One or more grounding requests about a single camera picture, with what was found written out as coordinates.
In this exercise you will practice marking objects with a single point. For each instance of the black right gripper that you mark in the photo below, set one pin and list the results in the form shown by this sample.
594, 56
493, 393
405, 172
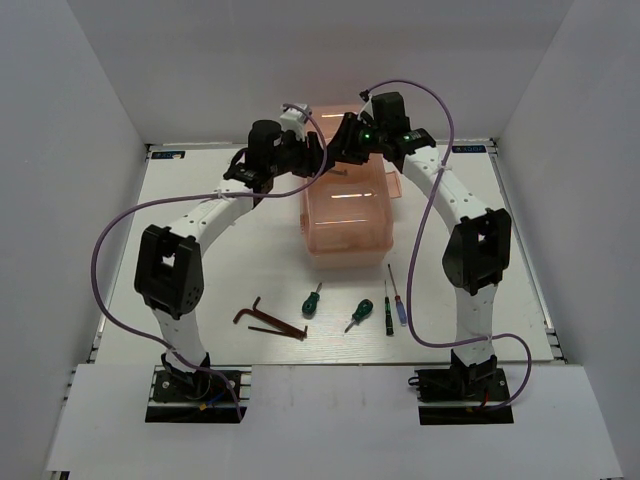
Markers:
342, 147

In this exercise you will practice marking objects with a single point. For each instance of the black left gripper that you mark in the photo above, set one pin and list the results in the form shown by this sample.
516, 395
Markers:
312, 158

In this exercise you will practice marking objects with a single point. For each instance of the pink plastic toolbox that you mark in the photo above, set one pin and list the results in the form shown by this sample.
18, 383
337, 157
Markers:
346, 216

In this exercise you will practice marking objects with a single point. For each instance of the green stubby flathead screwdriver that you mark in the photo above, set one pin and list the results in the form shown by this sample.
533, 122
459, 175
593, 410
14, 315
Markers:
309, 306

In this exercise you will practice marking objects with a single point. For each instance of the green stubby phillips screwdriver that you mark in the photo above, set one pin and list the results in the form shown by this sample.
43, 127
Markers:
362, 312

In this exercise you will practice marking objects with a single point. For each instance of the large brown hex key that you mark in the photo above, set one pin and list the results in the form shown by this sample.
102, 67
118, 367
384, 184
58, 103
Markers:
269, 320

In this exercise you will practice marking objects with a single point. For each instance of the small brown hex key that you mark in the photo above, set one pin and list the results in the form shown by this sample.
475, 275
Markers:
289, 333

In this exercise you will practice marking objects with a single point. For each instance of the blue handled precision screwdriver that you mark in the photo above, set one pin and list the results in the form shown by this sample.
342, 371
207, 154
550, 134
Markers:
400, 308

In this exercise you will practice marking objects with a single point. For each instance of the black green precision screwdriver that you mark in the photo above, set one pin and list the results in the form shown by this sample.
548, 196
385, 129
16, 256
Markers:
389, 330

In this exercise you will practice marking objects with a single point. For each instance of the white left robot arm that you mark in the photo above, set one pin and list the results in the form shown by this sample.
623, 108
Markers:
169, 272

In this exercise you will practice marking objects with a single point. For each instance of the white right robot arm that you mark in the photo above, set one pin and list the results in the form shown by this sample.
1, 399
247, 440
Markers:
478, 249

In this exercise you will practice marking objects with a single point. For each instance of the white front cover panel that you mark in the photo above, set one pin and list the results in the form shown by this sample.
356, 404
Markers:
323, 422

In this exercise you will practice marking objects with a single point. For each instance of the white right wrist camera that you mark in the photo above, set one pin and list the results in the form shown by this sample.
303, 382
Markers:
366, 114

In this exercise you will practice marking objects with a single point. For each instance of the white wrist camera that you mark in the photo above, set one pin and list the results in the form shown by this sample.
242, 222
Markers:
366, 114
294, 118

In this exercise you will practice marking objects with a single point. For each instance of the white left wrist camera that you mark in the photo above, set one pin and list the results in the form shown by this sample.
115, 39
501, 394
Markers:
294, 118

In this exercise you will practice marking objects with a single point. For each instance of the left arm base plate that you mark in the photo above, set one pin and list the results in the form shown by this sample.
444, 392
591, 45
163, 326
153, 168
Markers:
172, 401

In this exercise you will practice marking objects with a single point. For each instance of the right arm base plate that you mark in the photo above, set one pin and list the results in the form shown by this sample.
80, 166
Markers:
443, 400

